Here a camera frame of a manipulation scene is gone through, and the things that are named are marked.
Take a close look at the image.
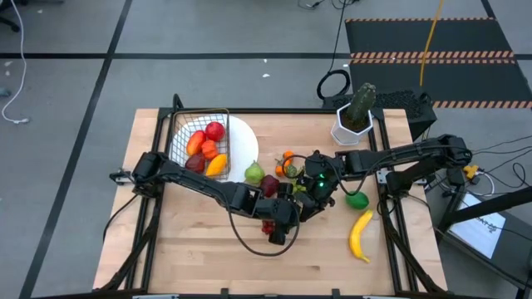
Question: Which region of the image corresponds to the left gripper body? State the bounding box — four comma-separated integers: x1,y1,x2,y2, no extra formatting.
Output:
255,198,301,233

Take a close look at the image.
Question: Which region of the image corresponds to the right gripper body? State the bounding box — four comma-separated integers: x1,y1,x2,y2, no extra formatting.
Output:
307,172,337,208

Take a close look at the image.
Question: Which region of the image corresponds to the dark red bell pepper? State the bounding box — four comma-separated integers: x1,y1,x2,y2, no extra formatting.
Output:
259,174,281,199

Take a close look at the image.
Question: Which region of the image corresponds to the bright green mango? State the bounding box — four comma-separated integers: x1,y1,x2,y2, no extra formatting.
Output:
345,190,371,211

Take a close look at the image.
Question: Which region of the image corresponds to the bright green pear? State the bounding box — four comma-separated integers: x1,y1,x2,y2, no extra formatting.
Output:
244,160,266,186

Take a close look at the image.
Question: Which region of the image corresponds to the yellow banana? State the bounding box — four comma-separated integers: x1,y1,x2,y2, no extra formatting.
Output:
347,208,377,264

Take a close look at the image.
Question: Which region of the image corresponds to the yellow-orange mango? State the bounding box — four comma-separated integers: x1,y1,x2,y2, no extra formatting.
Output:
204,153,229,179

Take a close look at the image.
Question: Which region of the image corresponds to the orange bell pepper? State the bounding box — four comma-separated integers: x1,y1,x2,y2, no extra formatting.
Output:
200,140,220,161

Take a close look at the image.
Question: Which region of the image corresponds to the bright red apple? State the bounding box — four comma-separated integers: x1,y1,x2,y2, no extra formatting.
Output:
204,120,227,142

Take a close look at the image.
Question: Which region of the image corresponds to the dark red pomegranate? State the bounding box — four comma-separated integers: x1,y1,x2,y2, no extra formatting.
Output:
184,152,206,174

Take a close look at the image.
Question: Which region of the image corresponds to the red-orange mango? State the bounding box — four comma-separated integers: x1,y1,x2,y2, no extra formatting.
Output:
185,130,208,157

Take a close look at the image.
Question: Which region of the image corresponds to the green grape bunch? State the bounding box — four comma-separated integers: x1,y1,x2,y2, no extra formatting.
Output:
286,164,308,195

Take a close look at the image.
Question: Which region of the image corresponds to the tangerine sprig with leaves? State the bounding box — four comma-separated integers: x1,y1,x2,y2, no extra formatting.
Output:
273,149,307,179

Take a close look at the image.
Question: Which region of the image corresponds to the white hexagonal planter pot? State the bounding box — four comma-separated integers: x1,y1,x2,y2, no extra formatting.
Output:
330,102,375,147

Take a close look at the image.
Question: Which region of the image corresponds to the white plate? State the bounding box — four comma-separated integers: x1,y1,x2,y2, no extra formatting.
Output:
172,114,260,184

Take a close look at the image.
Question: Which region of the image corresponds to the green artificial cactus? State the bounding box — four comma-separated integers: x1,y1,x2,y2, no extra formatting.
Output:
347,81,377,124

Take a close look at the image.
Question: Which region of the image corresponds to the black perforated computer case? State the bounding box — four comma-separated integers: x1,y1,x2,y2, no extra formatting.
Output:
323,90,438,142

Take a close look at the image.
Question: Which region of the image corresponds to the white sheet on stand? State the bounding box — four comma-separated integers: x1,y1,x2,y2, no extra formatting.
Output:
448,192,507,259

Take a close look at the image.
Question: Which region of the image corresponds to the black side stand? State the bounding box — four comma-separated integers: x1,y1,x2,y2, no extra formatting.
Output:
436,182,532,292

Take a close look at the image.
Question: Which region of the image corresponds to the black hazard-striped floor mat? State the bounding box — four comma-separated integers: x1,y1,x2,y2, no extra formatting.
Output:
344,17,532,110

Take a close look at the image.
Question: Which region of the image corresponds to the black office chair base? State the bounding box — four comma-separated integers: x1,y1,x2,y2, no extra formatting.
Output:
0,0,22,33

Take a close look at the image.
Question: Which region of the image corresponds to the black aluminium table frame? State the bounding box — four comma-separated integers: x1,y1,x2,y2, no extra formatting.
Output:
94,93,449,299

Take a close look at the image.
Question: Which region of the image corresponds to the black coiled floor cable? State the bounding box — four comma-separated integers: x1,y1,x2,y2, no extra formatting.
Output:
316,0,352,100

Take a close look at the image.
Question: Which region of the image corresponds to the gold wire basket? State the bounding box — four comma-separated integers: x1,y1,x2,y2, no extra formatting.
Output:
168,107,232,182

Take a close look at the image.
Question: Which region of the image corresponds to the yellow hanging cable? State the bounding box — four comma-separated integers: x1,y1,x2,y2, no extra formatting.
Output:
418,0,446,87

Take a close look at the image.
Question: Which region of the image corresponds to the white floor cable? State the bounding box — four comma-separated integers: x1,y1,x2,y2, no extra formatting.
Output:
1,0,31,125

